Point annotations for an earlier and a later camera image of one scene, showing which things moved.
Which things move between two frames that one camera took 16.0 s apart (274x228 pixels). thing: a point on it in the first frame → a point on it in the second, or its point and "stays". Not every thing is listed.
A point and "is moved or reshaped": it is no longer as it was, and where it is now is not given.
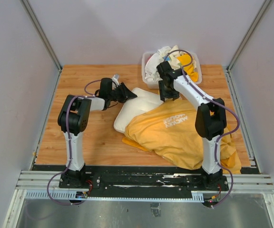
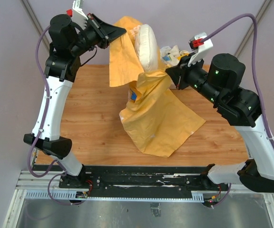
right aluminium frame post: (250, 35) stays
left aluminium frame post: (42, 34) stays
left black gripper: (126, 93) → (105, 32)
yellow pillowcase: (169, 129) is moved or reshaped
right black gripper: (174, 95) → (178, 73)
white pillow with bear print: (134, 106) → (147, 44)
